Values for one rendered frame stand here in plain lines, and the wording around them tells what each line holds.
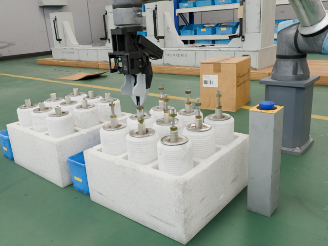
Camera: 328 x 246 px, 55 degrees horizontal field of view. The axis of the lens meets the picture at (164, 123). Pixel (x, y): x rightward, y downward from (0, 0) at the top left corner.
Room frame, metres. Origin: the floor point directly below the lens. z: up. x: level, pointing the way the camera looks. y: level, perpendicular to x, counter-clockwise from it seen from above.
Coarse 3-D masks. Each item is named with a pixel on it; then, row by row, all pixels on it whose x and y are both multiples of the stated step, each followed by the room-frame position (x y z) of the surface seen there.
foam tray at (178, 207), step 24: (216, 144) 0.90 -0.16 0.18; (240, 144) 0.91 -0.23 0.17; (96, 168) 0.88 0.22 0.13; (120, 168) 0.81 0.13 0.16; (144, 168) 0.76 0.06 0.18; (192, 168) 0.75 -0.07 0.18; (216, 168) 0.79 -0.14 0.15; (240, 168) 0.91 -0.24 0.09; (96, 192) 0.89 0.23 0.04; (120, 192) 0.82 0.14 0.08; (144, 192) 0.75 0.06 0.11; (168, 192) 0.70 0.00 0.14; (192, 192) 0.70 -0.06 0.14; (216, 192) 0.79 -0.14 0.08; (144, 216) 0.76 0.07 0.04; (168, 216) 0.70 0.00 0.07; (192, 216) 0.70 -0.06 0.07
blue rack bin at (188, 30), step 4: (192, 24) 7.17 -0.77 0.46; (196, 24) 7.13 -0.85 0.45; (200, 24) 6.75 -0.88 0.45; (184, 28) 6.95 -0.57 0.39; (188, 28) 7.05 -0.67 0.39; (192, 28) 7.16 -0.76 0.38; (184, 32) 6.75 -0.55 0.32; (188, 32) 6.68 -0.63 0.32; (192, 32) 6.62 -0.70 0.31; (196, 32) 6.67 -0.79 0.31
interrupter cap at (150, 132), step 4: (148, 128) 0.88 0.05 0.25; (132, 132) 0.85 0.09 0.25; (136, 132) 0.86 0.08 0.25; (148, 132) 0.85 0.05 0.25; (152, 132) 0.84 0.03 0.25; (132, 136) 0.83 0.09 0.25; (136, 136) 0.82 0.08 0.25; (140, 136) 0.82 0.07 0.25; (144, 136) 0.82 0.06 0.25; (148, 136) 0.82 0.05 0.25
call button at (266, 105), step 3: (261, 102) 0.81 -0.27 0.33; (264, 102) 0.81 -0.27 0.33; (267, 102) 0.81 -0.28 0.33; (270, 102) 0.81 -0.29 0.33; (273, 102) 0.81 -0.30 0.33; (261, 105) 0.80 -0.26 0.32; (264, 105) 0.80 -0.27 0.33; (267, 105) 0.79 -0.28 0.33; (270, 105) 0.79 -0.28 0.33; (273, 105) 0.80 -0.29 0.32; (264, 108) 0.80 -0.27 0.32; (267, 108) 0.80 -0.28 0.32; (270, 108) 0.80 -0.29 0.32
